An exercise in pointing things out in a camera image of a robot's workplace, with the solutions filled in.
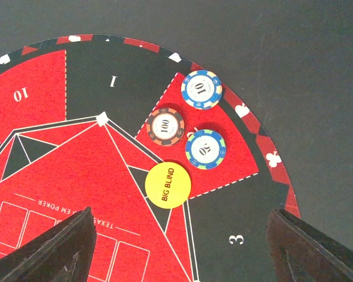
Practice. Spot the round red black poker mat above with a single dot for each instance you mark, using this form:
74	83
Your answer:
73	134

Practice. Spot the white blue chip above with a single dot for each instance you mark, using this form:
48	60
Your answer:
201	89

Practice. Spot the green blue chip seat two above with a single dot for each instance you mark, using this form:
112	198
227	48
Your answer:
205	149

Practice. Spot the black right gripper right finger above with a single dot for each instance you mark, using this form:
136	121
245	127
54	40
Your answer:
301	252

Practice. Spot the yellow big blind button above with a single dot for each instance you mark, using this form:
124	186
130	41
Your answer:
168	185

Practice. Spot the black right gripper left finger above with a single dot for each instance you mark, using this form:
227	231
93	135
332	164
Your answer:
63	253

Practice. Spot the orange chip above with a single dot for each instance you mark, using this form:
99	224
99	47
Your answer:
165	126

